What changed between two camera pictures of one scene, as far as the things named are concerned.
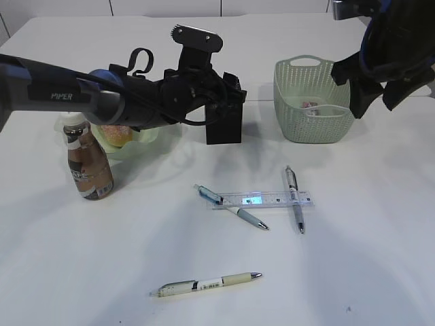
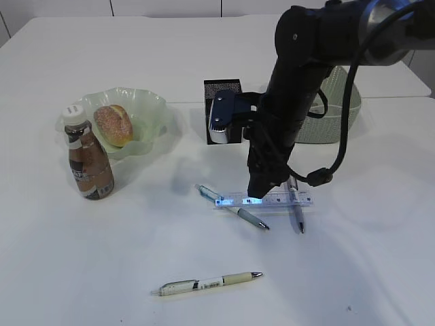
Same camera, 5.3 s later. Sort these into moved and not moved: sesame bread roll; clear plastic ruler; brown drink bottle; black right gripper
Moved: black right gripper
Not moved: clear plastic ruler; brown drink bottle; sesame bread roll
